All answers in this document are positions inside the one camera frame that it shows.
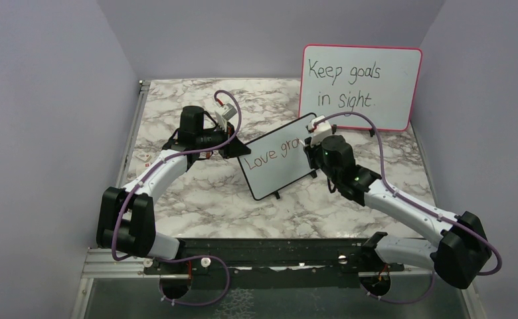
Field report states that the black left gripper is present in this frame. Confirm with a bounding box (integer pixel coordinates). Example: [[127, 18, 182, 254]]
[[197, 122, 251, 160]]

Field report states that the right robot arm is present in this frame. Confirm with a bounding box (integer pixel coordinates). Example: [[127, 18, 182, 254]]
[[303, 135, 493, 289]]

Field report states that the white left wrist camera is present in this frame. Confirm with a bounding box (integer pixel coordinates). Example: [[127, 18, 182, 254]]
[[215, 103, 238, 132]]

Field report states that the white eraser box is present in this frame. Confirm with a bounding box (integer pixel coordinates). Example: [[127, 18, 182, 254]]
[[135, 162, 152, 176]]

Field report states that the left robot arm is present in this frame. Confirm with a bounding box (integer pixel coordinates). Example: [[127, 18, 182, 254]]
[[96, 104, 250, 273]]

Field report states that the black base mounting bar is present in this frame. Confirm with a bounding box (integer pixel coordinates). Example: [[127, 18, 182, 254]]
[[141, 238, 404, 292]]

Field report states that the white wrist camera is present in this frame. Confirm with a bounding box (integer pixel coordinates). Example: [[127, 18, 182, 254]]
[[215, 103, 238, 132], [304, 115, 333, 147]]

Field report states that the small white red card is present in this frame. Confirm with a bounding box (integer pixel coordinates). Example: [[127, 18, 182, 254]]
[[133, 150, 151, 163]]

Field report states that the aluminium rail left table edge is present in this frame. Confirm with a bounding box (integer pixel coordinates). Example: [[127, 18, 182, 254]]
[[113, 80, 151, 188]]

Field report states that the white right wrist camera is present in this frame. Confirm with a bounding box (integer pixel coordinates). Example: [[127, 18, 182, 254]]
[[304, 115, 333, 147]]

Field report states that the small black-framed whiteboard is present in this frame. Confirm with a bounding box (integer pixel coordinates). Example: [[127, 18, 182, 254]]
[[238, 113, 317, 201]]

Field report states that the large pink-framed whiteboard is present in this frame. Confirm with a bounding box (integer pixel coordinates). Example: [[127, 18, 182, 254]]
[[298, 44, 423, 132]]

